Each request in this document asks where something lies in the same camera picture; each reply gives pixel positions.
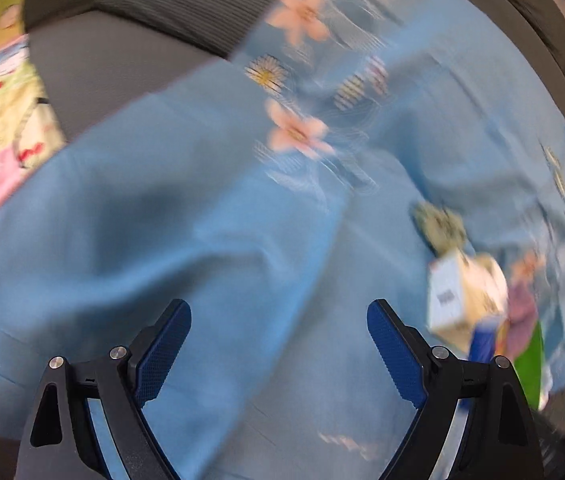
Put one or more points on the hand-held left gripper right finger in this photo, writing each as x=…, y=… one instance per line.
x=395, y=355

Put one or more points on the grey sofa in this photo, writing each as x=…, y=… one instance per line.
x=137, y=60

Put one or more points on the green plastic container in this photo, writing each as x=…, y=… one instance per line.
x=529, y=370

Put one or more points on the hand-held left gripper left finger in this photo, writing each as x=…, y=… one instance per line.
x=162, y=355

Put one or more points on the white and yellow carton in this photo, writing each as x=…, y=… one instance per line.
x=450, y=300

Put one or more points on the blue floral bedsheet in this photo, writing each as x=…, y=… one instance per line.
x=212, y=210

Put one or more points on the purple microfibre cloth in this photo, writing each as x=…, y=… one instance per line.
x=522, y=315

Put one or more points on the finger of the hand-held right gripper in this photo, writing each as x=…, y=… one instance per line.
x=484, y=342

